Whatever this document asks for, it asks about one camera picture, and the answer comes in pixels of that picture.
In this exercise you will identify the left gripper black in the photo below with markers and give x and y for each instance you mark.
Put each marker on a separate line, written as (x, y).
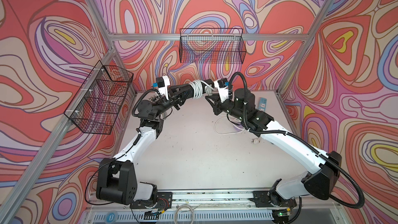
(172, 101)

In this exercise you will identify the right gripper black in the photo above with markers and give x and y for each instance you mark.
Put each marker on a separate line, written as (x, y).
(216, 106)

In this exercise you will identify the black power strip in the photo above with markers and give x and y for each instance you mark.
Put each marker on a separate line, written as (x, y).
(196, 88)

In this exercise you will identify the blue power strip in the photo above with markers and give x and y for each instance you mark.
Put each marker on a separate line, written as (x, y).
(261, 107)

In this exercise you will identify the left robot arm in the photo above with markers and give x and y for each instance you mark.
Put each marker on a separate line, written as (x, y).
(116, 177)

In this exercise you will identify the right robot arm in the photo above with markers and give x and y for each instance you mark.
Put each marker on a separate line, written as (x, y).
(323, 169)

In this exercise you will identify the purple power strip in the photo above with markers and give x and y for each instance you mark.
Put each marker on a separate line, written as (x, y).
(239, 127)

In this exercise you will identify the metal pen cup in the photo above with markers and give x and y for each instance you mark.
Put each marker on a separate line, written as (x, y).
(155, 98)

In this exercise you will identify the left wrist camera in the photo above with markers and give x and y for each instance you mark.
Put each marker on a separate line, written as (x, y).
(162, 83)

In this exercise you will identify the black wire basket back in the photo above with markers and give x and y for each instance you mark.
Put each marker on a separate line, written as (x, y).
(212, 45)

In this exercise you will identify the black wire basket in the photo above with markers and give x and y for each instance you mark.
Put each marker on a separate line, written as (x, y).
(212, 45)
(104, 91)

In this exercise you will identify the black wire basket left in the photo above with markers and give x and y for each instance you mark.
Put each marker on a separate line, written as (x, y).
(104, 91)

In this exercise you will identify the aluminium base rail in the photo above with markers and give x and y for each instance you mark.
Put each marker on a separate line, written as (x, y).
(220, 206)

